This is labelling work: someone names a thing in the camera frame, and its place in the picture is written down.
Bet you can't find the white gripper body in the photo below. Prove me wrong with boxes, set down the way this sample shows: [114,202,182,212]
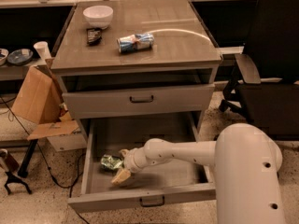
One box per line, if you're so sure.
[124,147,148,173]

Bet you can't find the crushed green can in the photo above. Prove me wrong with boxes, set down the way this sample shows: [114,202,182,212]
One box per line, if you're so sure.
[100,154,123,172]

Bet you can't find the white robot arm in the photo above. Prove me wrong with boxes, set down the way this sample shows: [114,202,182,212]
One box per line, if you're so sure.
[112,123,286,224]

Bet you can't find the open grey middle drawer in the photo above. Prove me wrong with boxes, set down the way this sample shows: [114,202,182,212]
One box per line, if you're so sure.
[68,113,215,213]

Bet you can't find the grey top drawer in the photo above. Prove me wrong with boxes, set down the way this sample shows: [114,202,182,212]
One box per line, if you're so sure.
[63,84,214,119]

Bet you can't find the grey drawer cabinet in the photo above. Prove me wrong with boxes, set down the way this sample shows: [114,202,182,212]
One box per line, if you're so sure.
[51,0,222,134]

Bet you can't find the crushed blue white can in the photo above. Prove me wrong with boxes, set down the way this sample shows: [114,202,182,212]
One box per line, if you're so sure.
[117,33,154,53]

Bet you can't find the white box under cardboard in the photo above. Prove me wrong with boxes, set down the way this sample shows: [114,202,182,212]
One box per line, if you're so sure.
[48,131,87,151]

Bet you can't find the black table leg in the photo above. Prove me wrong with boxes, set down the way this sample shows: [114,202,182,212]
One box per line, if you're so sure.
[18,139,37,178]

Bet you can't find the brown cardboard box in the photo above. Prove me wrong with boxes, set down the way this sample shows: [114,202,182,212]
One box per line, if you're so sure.
[11,64,78,140]

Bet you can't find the black stand with clamp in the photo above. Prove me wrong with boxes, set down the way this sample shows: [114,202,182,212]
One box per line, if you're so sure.
[0,148,32,195]

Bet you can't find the small black snack bag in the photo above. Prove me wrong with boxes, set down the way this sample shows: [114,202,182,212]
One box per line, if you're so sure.
[87,28,102,46]

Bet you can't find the white paper cup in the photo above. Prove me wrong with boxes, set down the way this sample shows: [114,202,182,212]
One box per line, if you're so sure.
[34,41,51,60]

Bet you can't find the white bowl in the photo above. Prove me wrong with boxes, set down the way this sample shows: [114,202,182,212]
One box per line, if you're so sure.
[83,6,113,29]

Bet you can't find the dark blue plate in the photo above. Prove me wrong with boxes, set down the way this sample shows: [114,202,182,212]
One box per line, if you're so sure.
[7,49,33,66]

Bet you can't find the black office chair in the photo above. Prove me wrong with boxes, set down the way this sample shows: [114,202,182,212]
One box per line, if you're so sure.
[219,0,299,140]

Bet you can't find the small bowl at left edge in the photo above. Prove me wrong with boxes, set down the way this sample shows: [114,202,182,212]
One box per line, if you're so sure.
[0,49,8,66]

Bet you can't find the black floor cable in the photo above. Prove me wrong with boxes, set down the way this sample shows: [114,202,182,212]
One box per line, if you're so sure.
[0,95,92,224]

